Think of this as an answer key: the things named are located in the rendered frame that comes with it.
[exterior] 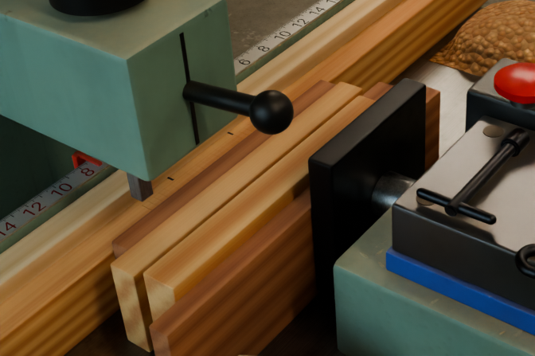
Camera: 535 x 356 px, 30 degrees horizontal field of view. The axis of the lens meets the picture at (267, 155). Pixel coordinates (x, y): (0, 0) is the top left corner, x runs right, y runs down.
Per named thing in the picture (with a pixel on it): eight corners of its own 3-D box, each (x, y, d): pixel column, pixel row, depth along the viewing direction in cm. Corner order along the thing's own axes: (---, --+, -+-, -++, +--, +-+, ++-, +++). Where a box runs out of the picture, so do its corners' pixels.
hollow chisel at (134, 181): (142, 202, 54) (127, 127, 51) (130, 197, 54) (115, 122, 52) (154, 193, 54) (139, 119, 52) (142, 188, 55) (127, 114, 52)
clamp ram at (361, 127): (435, 348, 50) (439, 210, 44) (315, 291, 54) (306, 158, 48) (517, 248, 55) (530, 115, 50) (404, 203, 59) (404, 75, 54)
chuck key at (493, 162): (490, 236, 42) (490, 218, 41) (411, 205, 44) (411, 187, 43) (560, 156, 46) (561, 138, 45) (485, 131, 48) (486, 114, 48)
